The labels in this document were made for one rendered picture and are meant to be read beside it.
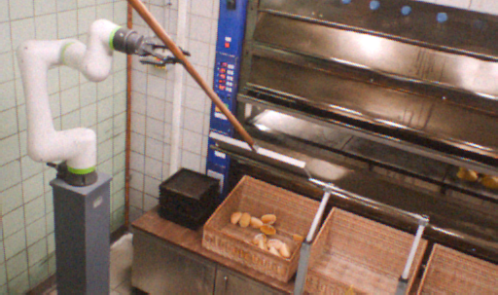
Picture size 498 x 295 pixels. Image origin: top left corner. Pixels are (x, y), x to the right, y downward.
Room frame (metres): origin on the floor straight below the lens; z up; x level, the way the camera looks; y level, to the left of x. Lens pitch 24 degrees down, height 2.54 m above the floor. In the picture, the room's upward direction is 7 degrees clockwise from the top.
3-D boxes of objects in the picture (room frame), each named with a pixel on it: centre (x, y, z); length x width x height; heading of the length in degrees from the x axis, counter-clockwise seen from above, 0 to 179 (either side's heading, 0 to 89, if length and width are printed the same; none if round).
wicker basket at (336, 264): (2.46, -0.71, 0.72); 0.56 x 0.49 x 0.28; 65
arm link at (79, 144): (2.20, 0.75, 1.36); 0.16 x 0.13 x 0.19; 121
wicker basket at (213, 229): (2.72, -0.17, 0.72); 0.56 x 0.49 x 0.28; 64
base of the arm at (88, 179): (2.23, 0.79, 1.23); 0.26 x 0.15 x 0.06; 69
